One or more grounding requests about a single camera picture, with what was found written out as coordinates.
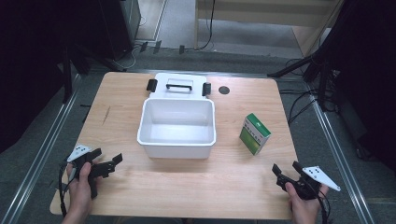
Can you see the green and white carton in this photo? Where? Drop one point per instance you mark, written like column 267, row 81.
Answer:
column 253, row 137

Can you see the black round table grommet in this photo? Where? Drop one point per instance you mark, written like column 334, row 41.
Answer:
column 224, row 90

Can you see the black tripod stand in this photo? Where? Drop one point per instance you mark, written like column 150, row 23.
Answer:
column 311, row 62

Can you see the light wooden furniture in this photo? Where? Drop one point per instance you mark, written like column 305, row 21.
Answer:
column 264, row 12

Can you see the white plastic storage box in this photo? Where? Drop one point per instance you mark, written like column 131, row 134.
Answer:
column 177, row 149

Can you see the metal floor rail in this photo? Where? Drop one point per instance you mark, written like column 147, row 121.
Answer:
column 37, row 158
column 337, row 149

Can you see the dark curtain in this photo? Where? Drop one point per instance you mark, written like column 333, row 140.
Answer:
column 367, row 77
column 31, row 62

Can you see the person's right hand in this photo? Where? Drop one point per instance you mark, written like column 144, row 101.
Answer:
column 305, row 210

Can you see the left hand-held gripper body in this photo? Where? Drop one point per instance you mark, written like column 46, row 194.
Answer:
column 81, row 157

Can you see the person's left hand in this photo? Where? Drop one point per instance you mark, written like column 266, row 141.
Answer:
column 80, row 193

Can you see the black cabinet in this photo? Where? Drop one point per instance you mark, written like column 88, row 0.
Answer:
column 120, row 28

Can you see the black metal stand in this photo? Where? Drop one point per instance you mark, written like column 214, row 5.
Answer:
column 67, row 74

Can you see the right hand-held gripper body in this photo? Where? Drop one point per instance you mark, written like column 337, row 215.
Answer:
column 316, row 175

